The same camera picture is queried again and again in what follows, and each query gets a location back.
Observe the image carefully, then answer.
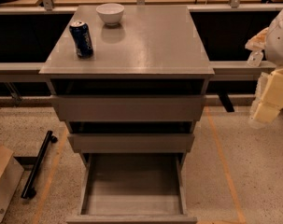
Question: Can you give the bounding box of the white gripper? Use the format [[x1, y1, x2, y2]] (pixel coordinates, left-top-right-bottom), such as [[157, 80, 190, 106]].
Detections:
[[245, 28, 283, 124]]

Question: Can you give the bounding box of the blue pepsi can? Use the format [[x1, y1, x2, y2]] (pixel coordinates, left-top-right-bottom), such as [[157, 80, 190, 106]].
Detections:
[[69, 21, 93, 58]]

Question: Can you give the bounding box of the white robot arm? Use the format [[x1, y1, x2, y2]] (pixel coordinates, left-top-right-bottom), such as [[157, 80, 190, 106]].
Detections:
[[245, 9, 283, 128]]

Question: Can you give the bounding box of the grey drawer cabinet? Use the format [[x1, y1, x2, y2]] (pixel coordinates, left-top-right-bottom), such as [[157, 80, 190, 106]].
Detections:
[[39, 5, 216, 224]]

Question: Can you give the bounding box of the grey top drawer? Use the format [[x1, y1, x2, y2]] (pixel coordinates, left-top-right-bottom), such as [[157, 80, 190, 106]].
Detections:
[[51, 96, 205, 122]]

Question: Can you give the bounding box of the grey open bottom drawer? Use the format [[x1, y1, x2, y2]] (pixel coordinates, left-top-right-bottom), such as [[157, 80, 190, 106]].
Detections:
[[66, 153, 197, 224]]

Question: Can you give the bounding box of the grey middle drawer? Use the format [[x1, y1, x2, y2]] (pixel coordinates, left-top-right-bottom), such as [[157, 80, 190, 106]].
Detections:
[[68, 133, 194, 153]]

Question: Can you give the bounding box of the clear sanitizer pump bottle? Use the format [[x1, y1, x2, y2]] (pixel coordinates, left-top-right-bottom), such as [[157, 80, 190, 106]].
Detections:
[[247, 50, 263, 67]]

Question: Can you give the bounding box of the white ceramic bowl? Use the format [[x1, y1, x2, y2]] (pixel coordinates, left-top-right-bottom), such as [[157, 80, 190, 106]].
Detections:
[[96, 3, 124, 25]]

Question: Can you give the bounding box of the black metal bar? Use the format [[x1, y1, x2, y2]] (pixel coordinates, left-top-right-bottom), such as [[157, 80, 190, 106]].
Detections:
[[21, 131, 58, 199]]

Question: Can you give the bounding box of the cardboard box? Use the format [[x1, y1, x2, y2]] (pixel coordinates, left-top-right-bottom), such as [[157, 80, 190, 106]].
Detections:
[[0, 144, 23, 223]]

